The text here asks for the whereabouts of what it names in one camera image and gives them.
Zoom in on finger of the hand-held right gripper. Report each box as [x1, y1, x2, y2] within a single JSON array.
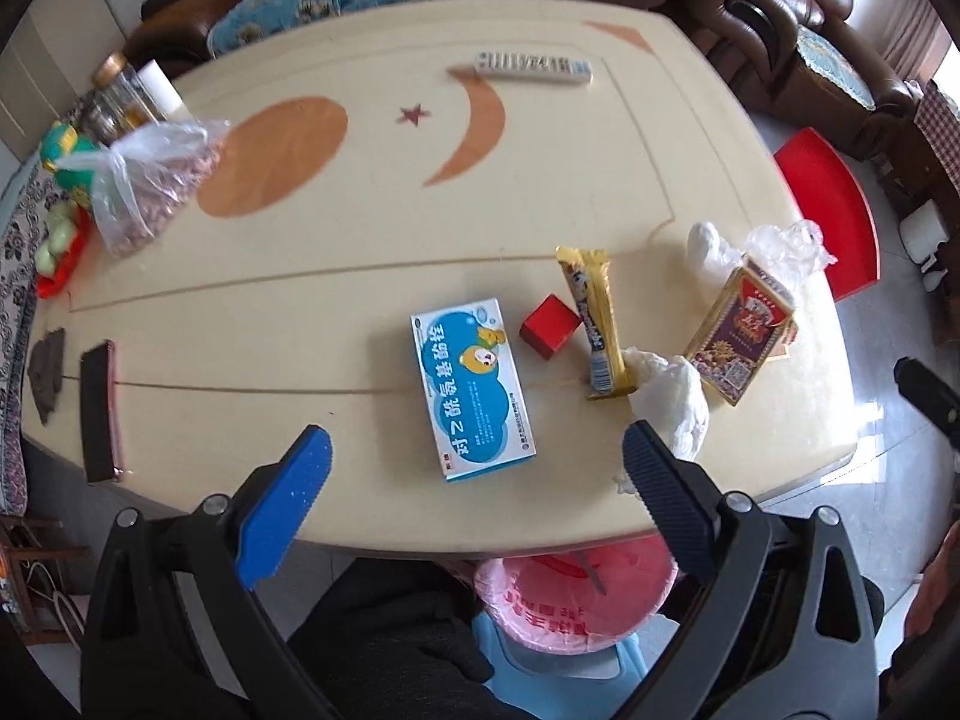
[[892, 356, 960, 452]]

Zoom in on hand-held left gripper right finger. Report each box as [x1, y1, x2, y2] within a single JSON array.
[[621, 420, 882, 720]]

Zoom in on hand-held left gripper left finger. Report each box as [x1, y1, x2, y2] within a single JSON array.
[[81, 424, 338, 720]]

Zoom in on white tissue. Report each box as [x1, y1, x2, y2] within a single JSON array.
[[688, 221, 743, 276], [622, 347, 710, 460]]

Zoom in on red and gold packet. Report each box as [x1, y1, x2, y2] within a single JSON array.
[[684, 255, 797, 407]]

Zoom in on yellow snack wrapper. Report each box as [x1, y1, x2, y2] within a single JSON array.
[[556, 246, 638, 401]]

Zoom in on small red box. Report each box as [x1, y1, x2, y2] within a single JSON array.
[[520, 294, 582, 361]]

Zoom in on clear plastic bag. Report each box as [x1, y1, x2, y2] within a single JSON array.
[[745, 219, 839, 287]]

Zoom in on blue and white medicine box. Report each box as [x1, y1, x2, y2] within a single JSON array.
[[410, 298, 539, 482]]

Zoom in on light blue trash bin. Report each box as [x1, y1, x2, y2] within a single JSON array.
[[472, 611, 647, 720]]

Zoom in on person's dark trousers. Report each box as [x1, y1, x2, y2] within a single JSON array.
[[289, 561, 496, 720]]

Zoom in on black smartphone with pink case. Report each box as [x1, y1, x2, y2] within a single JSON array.
[[79, 341, 125, 485]]

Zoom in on red plastic stool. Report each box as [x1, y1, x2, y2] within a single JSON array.
[[772, 127, 880, 302]]

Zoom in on wooden side shelf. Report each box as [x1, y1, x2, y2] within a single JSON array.
[[0, 517, 85, 646]]

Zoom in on checked cloth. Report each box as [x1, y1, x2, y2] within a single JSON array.
[[911, 82, 960, 188]]

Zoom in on dark grey rag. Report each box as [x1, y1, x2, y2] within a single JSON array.
[[28, 330, 67, 425]]

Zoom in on red tray with green fruit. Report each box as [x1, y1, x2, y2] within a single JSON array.
[[34, 202, 91, 301]]

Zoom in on plastic bag of peanuts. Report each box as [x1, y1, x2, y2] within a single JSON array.
[[56, 118, 232, 260]]

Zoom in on blue floral armrest cover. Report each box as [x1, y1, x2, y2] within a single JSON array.
[[795, 26, 878, 110]]

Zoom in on black and white patterned cloth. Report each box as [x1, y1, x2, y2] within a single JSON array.
[[0, 165, 47, 511]]

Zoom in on green and yellow toy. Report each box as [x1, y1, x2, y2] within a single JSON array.
[[39, 122, 102, 207]]

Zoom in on glass jar with gold lid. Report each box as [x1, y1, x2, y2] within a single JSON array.
[[90, 52, 160, 143]]

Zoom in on white bottle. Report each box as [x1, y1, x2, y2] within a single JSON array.
[[139, 60, 185, 121]]

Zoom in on white remote control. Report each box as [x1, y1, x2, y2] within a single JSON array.
[[474, 50, 593, 87]]

